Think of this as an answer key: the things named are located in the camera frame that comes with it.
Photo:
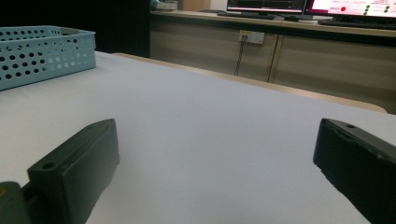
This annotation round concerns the brown box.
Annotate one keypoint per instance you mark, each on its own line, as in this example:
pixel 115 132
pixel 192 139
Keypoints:
pixel 196 4

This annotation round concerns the beige wooden cabinet counter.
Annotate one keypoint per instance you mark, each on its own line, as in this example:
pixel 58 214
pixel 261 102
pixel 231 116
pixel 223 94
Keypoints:
pixel 327 68

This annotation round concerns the black keyboard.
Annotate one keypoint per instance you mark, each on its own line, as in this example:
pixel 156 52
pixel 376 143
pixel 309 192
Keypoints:
pixel 246 15
pixel 358 24

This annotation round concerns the dark screen computer monitor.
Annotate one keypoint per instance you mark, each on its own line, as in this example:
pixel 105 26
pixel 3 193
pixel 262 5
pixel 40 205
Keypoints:
pixel 264 4

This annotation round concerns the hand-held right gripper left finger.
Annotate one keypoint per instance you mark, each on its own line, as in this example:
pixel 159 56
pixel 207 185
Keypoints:
pixel 77 168

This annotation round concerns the light blue perforated basket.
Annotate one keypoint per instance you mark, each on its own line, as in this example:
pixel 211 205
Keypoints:
pixel 46 62

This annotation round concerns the black computer mouse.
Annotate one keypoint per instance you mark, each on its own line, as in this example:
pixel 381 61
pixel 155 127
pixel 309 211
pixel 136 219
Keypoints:
pixel 291 18

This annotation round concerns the bright screen computer monitor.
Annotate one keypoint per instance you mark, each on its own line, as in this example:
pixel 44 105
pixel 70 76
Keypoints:
pixel 351 6

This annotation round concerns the white wall socket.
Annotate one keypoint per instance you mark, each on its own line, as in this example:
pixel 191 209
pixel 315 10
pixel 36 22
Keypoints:
pixel 252 36

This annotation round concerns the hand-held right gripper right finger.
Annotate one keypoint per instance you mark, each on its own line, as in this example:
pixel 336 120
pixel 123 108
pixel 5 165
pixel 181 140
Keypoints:
pixel 358 168

